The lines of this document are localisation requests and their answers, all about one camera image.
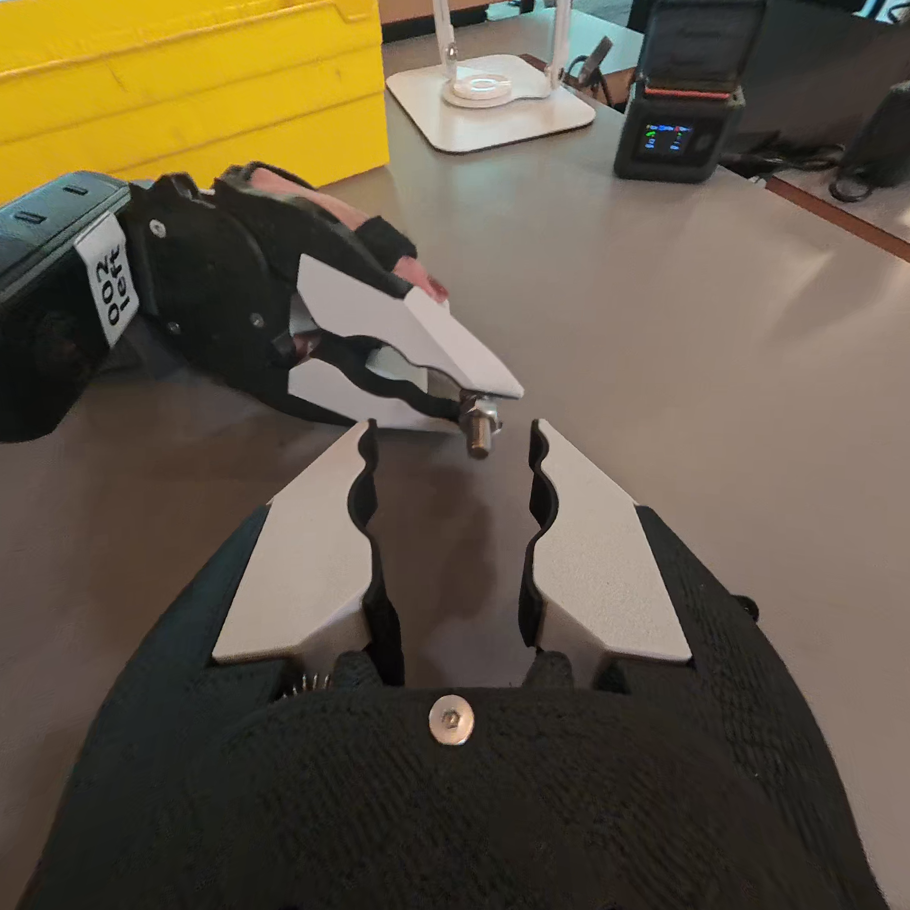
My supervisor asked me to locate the white stand with clear posts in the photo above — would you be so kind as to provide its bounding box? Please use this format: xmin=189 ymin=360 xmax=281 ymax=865
xmin=384 ymin=0 xmax=597 ymax=155

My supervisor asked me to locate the black rounded device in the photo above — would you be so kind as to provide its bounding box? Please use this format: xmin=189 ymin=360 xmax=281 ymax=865
xmin=841 ymin=80 xmax=910 ymax=190

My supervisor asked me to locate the yellow plastic bin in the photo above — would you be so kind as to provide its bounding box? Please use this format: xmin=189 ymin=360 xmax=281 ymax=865
xmin=0 ymin=0 xmax=391 ymax=205

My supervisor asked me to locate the person's left hand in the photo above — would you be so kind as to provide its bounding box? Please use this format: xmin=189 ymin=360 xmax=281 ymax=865
xmin=242 ymin=164 xmax=451 ymax=301

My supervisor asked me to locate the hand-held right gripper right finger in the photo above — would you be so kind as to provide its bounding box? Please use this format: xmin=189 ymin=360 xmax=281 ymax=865
xmin=518 ymin=417 xmax=694 ymax=686

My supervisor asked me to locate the steel hex bolt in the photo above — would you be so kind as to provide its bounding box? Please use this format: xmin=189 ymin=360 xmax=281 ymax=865
xmin=461 ymin=392 xmax=504 ymax=460

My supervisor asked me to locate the black cable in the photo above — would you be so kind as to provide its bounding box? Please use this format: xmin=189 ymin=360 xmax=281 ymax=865
xmin=719 ymin=142 xmax=879 ymax=205

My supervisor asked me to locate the black label printer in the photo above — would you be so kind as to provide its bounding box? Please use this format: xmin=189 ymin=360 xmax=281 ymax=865
xmin=613 ymin=0 xmax=768 ymax=185

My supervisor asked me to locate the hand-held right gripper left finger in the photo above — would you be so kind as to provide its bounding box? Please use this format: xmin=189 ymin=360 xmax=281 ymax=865
xmin=212 ymin=419 xmax=405 ymax=686

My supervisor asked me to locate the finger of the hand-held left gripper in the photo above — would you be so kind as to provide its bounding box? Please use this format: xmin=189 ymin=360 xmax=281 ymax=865
xmin=291 ymin=254 xmax=526 ymax=400
xmin=287 ymin=355 xmax=464 ymax=433

